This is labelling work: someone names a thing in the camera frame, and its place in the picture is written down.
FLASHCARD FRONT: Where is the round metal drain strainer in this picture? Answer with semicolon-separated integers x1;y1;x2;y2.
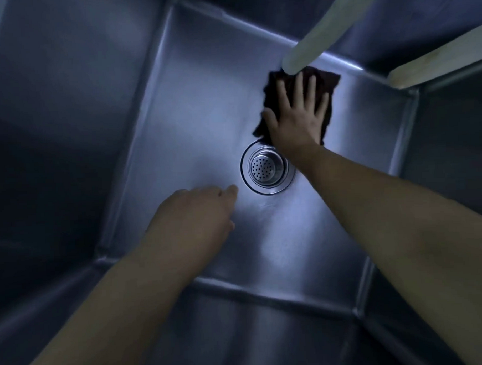
239;138;297;197

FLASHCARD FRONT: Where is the dark cleaning cloth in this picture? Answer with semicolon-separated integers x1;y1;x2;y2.
249;65;344;149

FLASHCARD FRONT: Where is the stainless steel sink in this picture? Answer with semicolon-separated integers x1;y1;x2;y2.
0;0;482;365

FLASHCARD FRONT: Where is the person's right hand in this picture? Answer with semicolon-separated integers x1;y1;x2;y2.
260;70;332;164

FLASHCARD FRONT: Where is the person's left hand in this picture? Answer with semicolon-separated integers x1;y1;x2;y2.
145;184;243;279

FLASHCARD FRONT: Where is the person's left forearm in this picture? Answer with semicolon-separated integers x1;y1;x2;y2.
11;244;211;365

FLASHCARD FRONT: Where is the person's right forearm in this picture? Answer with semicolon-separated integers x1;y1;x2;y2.
286;138;482;365

